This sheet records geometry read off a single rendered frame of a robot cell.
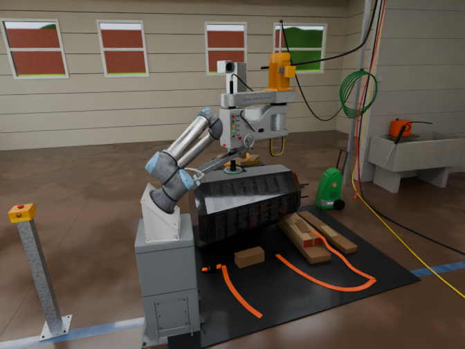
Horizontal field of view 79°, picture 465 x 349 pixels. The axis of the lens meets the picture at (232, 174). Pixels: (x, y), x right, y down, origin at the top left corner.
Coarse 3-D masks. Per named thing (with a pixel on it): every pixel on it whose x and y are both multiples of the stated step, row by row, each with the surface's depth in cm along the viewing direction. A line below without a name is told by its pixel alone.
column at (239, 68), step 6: (234, 66) 355; (240, 66) 356; (234, 72) 357; (240, 72) 359; (228, 78) 366; (234, 78) 360; (240, 78) 361; (228, 84) 368; (234, 84) 362; (240, 84) 363; (228, 90) 371; (234, 90) 365; (240, 90) 366; (228, 150) 400; (240, 156) 395
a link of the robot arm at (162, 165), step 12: (204, 108) 223; (204, 120) 220; (216, 120) 226; (192, 132) 211; (180, 144) 203; (156, 156) 189; (168, 156) 194; (180, 156) 204; (156, 168) 189; (168, 168) 191
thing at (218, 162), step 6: (240, 150) 320; (246, 150) 324; (222, 156) 321; (228, 156) 314; (234, 156) 317; (210, 162) 315; (216, 162) 319; (222, 162) 310; (198, 168) 308; (204, 168) 312; (210, 168) 304
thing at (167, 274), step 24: (144, 240) 194; (192, 240) 196; (144, 264) 194; (168, 264) 198; (192, 264) 202; (144, 288) 201; (168, 288) 205; (192, 288) 209; (168, 312) 212; (192, 312) 216; (144, 336) 220; (168, 336) 219
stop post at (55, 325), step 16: (16, 208) 192; (32, 208) 197; (32, 224) 198; (32, 240) 199; (32, 256) 202; (32, 272) 206; (48, 272) 217; (48, 288) 214; (48, 304) 218; (48, 320) 222; (64, 320) 236; (48, 336) 222
